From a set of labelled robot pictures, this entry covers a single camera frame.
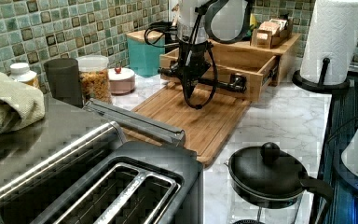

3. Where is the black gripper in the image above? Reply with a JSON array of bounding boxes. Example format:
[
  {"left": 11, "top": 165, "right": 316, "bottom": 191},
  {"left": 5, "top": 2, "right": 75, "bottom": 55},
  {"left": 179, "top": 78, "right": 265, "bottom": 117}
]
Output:
[{"left": 170, "top": 41, "right": 211, "bottom": 100}]

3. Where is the wooden drawer with black handle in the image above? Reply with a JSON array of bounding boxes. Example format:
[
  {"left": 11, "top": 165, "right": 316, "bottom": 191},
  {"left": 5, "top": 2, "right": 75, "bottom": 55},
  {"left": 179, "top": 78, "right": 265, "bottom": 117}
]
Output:
[{"left": 157, "top": 39, "right": 280, "bottom": 103}]

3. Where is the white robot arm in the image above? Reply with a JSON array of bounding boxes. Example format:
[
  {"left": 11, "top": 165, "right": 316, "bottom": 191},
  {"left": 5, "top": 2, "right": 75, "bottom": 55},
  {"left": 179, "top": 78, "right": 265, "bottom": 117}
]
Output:
[{"left": 170, "top": 0, "right": 253, "bottom": 99}]

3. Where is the wooden drawer cabinet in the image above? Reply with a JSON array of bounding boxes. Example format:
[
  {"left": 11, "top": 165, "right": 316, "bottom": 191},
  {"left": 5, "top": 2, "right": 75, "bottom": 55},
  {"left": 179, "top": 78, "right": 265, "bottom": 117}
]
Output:
[{"left": 213, "top": 34, "right": 300, "bottom": 86}]

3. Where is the teal canister with wooden lid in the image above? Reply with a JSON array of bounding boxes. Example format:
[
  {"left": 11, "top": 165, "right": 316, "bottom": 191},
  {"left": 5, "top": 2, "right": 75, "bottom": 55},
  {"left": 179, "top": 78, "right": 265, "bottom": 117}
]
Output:
[{"left": 126, "top": 30, "right": 165, "bottom": 77}]

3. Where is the bamboo cutting board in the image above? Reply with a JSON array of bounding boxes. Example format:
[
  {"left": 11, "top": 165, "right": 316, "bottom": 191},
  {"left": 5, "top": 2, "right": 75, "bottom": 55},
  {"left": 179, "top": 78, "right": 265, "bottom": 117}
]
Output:
[{"left": 132, "top": 82, "right": 250, "bottom": 167}]

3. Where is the blue plate of toy food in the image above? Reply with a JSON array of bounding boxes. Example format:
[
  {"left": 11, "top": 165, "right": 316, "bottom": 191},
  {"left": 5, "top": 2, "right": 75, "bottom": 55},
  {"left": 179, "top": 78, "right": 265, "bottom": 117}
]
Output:
[{"left": 249, "top": 13, "right": 257, "bottom": 36}]

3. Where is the pink ceramic jar with lid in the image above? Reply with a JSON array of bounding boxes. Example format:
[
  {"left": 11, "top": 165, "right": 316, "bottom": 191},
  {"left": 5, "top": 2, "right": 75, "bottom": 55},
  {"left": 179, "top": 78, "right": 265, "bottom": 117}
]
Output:
[{"left": 108, "top": 67, "right": 135, "bottom": 94}]

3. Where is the wooden tea bag organizer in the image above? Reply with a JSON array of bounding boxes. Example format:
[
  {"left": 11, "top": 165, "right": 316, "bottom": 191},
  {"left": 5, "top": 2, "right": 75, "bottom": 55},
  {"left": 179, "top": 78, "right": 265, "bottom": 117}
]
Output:
[{"left": 250, "top": 18, "right": 293, "bottom": 49}]

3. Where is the grey foil wrap box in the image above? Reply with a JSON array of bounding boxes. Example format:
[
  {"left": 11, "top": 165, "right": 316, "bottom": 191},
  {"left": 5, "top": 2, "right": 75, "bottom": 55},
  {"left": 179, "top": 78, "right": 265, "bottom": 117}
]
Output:
[{"left": 84, "top": 99, "right": 186, "bottom": 147}]

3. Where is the clear plastic cereal jar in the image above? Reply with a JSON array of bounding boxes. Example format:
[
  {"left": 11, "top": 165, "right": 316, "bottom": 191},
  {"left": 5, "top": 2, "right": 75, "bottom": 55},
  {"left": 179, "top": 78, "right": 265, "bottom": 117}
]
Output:
[{"left": 77, "top": 55, "right": 111, "bottom": 104}]

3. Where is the dark grey cylinder cup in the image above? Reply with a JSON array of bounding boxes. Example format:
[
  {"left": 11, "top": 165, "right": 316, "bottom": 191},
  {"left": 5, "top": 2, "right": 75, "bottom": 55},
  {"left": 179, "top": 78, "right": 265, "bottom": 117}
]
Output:
[{"left": 44, "top": 58, "right": 83, "bottom": 108}]

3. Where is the black two-slot toaster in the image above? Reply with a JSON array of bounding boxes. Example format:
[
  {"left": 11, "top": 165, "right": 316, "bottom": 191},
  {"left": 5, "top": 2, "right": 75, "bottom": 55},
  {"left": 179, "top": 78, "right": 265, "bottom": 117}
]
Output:
[{"left": 31, "top": 141, "right": 203, "bottom": 224}]

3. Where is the black paper towel holder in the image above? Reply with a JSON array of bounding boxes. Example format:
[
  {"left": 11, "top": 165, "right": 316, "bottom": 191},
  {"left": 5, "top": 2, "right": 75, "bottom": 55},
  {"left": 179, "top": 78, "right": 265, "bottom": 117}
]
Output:
[{"left": 292, "top": 58, "right": 350, "bottom": 95}]

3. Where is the black french press coffee maker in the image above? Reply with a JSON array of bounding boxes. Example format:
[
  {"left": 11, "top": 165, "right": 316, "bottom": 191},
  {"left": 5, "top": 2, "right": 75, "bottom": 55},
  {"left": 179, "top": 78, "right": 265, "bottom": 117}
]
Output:
[{"left": 225, "top": 142, "right": 334, "bottom": 224}]

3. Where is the white paper towel roll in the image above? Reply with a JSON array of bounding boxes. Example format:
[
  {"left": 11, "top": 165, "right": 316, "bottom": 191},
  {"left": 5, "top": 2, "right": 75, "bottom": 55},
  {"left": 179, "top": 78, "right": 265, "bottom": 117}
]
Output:
[{"left": 300, "top": 0, "right": 358, "bottom": 85}]

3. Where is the white-capped pill bottle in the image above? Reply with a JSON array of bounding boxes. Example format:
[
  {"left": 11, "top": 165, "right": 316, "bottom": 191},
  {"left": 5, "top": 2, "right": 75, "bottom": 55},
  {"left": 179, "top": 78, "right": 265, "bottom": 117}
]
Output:
[{"left": 10, "top": 63, "right": 39, "bottom": 88}]

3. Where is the green folded towel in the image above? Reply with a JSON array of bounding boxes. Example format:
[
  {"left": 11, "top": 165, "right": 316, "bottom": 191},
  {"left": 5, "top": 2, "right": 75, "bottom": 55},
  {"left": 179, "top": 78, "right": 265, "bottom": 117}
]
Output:
[{"left": 0, "top": 72, "right": 45, "bottom": 134}]

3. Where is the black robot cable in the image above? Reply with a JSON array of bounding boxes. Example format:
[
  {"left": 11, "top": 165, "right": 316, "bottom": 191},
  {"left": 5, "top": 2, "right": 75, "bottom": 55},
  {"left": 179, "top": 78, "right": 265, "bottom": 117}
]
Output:
[{"left": 143, "top": 0, "right": 219, "bottom": 110}]

